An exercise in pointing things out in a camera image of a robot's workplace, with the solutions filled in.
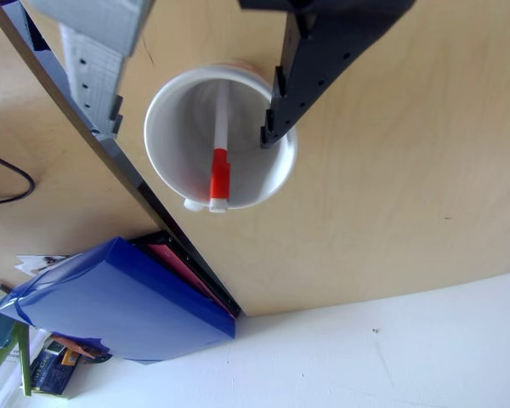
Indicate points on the red and white marker pen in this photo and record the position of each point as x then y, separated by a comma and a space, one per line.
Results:
221, 174

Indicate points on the white mug with pink hearts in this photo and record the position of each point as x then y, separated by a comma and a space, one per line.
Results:
183, 140

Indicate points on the black and pink folder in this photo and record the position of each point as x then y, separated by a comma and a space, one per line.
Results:
174, 259

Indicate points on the blue flat box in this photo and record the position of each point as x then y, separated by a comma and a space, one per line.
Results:
123, 306

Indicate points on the green paper folder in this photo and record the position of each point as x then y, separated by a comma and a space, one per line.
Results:
0, 357

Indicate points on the dark blue book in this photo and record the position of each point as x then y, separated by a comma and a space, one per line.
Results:
53, 374

